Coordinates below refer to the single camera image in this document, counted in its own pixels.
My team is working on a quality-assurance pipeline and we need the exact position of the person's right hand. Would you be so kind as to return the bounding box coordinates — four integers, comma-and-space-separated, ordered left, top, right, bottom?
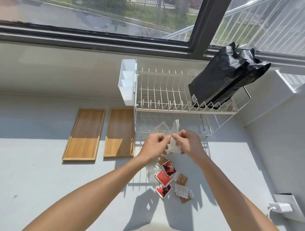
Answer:
172, 130, 208, 163

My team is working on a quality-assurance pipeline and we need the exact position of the person's left hand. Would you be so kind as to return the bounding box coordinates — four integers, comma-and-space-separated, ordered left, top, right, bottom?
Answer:
139, 133, 171, 160

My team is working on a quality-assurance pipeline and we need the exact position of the clear plastic bag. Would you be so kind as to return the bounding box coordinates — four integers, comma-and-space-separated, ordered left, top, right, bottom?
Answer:
154, 119, 186, 157

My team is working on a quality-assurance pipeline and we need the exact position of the person's right forearm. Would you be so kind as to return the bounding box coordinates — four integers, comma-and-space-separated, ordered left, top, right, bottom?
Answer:
191, 154, 281, 231

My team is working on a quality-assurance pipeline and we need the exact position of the person's left forearm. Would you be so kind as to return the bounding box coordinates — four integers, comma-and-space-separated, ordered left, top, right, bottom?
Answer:
23, 154, 149, 231

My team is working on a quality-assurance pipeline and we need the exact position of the red sachet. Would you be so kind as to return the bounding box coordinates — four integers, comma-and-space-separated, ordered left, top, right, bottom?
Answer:
155, 170, 173, 187
163, 160, 177, 176
155, 184, 173, 199

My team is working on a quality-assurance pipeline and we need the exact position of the wooden tray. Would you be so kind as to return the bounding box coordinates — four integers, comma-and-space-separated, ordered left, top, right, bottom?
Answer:
62, 109, 106, 162
103, 108, 136, 158

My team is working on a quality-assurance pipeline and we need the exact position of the white plastic cutlery holder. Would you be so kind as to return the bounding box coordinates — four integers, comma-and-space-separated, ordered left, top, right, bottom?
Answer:
117, 59, 139, 106

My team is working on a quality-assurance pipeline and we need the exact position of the black foil pouch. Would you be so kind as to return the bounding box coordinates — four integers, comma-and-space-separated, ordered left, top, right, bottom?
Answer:
210, 47, 272, 110
188, 42, 249, 108

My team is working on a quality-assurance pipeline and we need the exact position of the white charger plug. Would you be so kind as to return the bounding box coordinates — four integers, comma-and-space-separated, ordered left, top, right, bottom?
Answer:
268, 202, 294, 214

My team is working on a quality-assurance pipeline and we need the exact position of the white metal railing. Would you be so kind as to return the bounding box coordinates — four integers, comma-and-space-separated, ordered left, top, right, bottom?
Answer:
164, 0, 305, 56

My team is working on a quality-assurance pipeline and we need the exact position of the white wire dish rack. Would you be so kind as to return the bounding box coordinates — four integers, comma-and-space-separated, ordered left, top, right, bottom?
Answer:
133, 68, 252, 136

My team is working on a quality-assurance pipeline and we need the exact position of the dark window frame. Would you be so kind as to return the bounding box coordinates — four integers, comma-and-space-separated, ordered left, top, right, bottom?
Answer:
0, 0, 305, 70

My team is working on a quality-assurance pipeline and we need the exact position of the white wall socket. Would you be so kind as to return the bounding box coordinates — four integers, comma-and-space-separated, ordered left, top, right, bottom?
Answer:
273, 193, 305, 221

